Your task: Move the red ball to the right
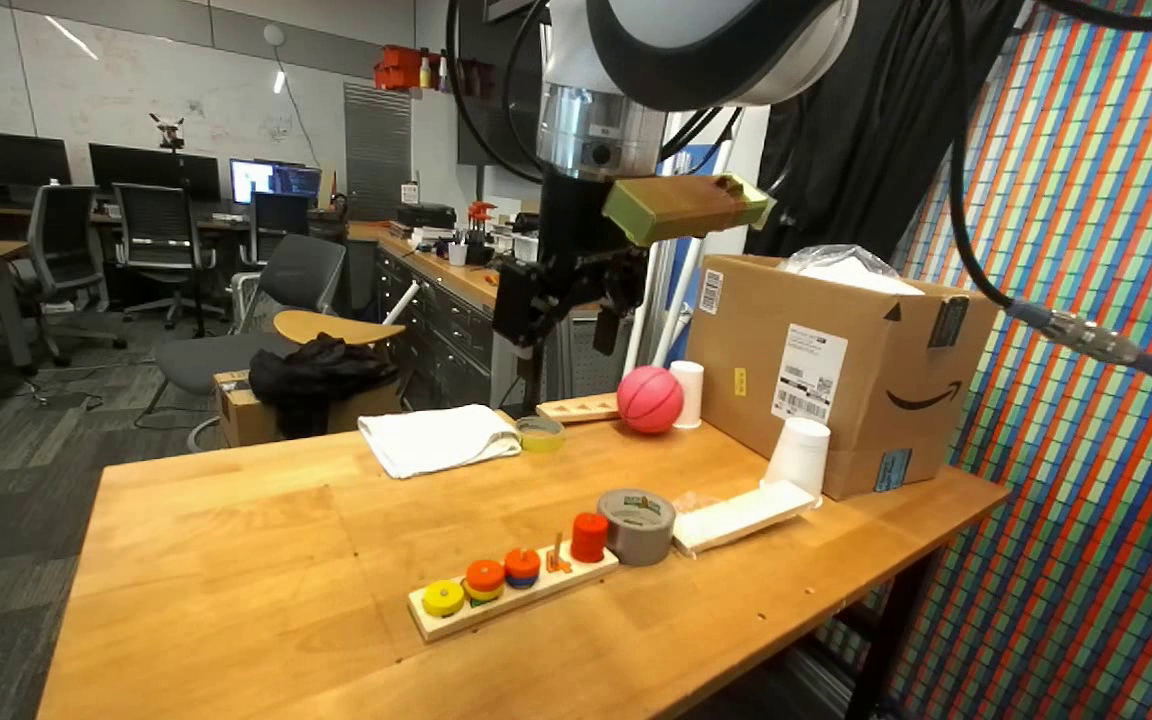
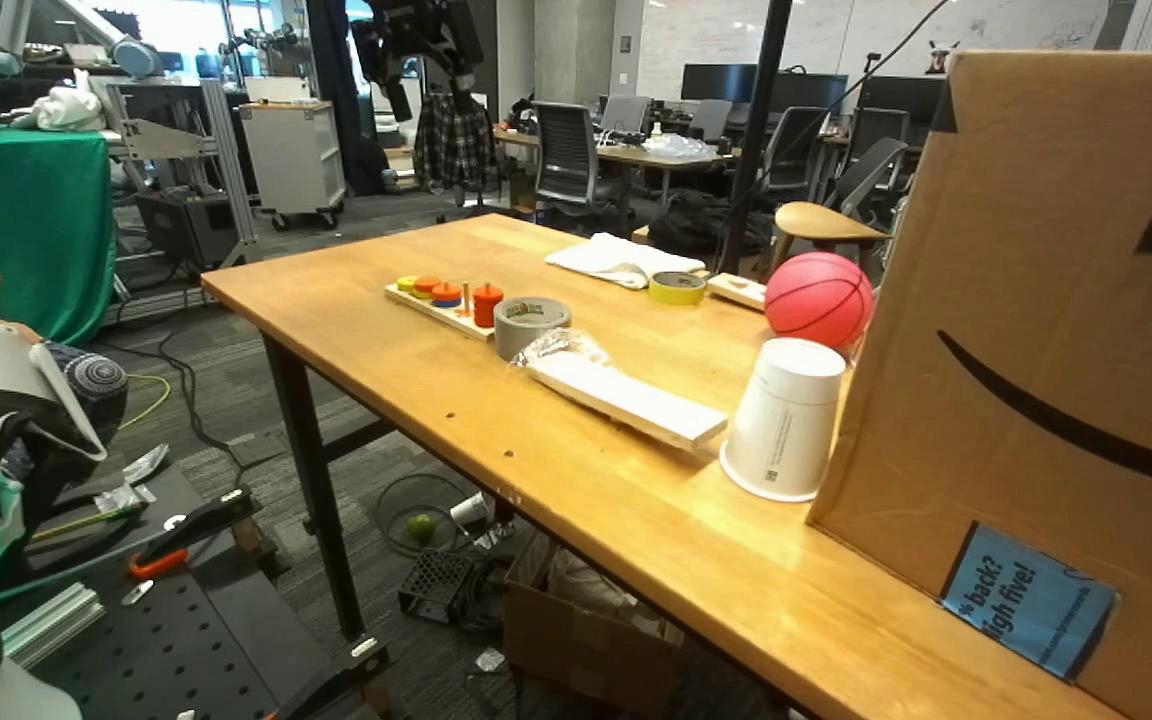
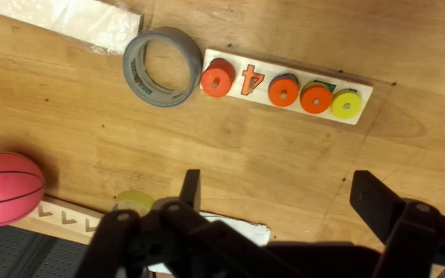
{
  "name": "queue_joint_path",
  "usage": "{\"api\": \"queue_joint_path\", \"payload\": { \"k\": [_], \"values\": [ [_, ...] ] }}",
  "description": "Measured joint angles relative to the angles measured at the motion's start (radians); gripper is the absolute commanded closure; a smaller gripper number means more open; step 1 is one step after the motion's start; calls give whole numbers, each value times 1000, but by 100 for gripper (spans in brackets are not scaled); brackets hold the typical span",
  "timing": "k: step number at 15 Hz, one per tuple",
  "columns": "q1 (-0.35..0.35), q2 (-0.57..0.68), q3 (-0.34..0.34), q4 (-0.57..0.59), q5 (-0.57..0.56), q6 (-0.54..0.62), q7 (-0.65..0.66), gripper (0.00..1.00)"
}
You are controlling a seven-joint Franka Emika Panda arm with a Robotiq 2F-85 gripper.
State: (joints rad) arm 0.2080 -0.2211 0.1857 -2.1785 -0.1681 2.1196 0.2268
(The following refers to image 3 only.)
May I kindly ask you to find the yellow-rimmed clear tape roll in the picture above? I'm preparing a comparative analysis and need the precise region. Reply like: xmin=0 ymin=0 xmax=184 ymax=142
xmin=112 ymin=189 xmax=156 ymax=214

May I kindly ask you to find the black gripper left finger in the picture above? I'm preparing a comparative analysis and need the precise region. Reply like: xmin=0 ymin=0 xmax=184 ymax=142
xmin=75 ymin=168 xmax=266 ymax=278

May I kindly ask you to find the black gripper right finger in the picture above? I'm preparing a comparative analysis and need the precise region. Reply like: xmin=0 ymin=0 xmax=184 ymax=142
xmin=348 ymin=168 xmax=445 ymax=278

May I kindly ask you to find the tall red ring stack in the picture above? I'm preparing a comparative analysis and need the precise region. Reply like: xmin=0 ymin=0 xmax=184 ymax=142
xmin=200 ymin=57 xmax=238 ymax=98

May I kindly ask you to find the yellow ring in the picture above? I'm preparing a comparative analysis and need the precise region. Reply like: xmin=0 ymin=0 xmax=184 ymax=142
xmin=331 ymin=88 xmax=363 ymax=120

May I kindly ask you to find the orange ring stack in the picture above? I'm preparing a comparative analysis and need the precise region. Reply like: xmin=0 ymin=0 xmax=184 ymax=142
xmin=299 ymin=80 xmax=336 ymax=115
xmin=268 ymin=72 xmax=302 ymax=108

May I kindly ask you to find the white wooden ring stacker board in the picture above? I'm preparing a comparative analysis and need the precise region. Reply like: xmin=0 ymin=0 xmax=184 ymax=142
xmin=200 ymin=47 xmax=376 ymax=126

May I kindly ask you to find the grey duct tape roll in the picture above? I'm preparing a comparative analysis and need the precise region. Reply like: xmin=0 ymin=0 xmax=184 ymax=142
xmin=122 ymin=26 xmax=204 ymax=109

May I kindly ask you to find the pink-red rubber basketball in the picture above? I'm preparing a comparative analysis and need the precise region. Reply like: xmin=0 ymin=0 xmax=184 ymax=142
xmin=0 ymin=149 xmax=48 ymax=228

